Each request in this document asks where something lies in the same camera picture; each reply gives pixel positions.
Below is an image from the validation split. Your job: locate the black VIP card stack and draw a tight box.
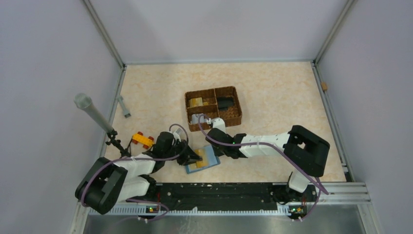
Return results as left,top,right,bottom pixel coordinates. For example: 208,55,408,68
217,97,234,111

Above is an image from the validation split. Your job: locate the grey metal tube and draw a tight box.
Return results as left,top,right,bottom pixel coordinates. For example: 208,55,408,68
74,93,114,133

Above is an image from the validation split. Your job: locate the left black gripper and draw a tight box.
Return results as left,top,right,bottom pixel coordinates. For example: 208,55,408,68
164,139,202,165

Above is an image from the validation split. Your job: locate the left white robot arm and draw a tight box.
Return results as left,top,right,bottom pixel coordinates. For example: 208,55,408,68
75,131,202,215

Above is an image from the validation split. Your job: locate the small tan cork piece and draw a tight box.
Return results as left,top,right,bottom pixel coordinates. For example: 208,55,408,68
320,82,328,92

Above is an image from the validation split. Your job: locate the purple cable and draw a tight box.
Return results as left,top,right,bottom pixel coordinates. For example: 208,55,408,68
80,123,190,214
197,114,330,222

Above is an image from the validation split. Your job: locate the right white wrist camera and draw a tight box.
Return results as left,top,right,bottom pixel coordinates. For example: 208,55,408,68
211,117,226,133

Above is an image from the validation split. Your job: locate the gold credit card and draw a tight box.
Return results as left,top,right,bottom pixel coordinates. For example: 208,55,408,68
188,148,209,172

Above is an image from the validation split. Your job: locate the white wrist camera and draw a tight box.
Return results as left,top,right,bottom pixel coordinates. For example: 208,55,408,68
169,127,188,141
211,117,226,133

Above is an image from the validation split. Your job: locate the blue leather card holder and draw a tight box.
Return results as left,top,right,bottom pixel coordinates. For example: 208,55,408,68
185,145,221,174

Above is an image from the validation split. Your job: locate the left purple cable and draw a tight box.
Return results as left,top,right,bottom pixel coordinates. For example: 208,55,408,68
80,123,190,214

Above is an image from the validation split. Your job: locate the yellow red toy car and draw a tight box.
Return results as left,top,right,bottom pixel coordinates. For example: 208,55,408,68
131,132,154,150

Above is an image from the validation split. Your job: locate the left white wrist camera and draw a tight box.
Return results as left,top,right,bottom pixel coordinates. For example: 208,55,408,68
169,127,188,141

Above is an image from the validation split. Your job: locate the black tube clamp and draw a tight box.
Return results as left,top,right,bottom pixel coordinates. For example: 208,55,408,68
105,130,131,158

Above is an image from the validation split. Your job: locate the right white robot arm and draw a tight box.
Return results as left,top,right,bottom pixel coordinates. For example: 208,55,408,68
203,125,330,201

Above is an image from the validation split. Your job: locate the woven wicker tray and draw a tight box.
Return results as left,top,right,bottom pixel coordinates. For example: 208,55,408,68
184,86,243,132

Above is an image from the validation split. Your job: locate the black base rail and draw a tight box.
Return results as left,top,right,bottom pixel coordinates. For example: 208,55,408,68
151,182,291,212

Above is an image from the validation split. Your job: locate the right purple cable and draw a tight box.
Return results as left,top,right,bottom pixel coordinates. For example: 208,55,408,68
197,114,330,222

